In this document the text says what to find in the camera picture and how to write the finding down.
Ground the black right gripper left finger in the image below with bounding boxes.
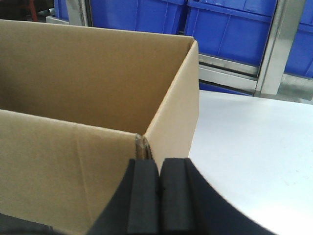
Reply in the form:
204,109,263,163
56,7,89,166
88,159,159,235

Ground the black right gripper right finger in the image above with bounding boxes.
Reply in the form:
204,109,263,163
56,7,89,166
160,158,269,235

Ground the brown cardboard box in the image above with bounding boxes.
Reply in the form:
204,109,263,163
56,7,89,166
0,20,199,235

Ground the blue crate middle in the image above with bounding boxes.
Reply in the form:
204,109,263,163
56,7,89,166
184,0,277,66

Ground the blue crate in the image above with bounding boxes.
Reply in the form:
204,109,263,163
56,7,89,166
184,0,277,66
285,0,313,78
54,0,188,35

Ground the blue crate right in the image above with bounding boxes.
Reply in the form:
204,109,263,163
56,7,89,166
285,0,313,78

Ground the blue crate left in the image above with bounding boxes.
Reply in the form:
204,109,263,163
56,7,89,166
54,0,188,35

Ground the metal shelf horizontal rail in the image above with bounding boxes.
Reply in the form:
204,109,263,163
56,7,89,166
199,54,259,78

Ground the metal shelf upright post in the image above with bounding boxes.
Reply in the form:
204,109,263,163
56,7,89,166
254,0,306,97

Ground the red metal frame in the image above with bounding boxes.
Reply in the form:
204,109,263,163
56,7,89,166
28,0,38,22

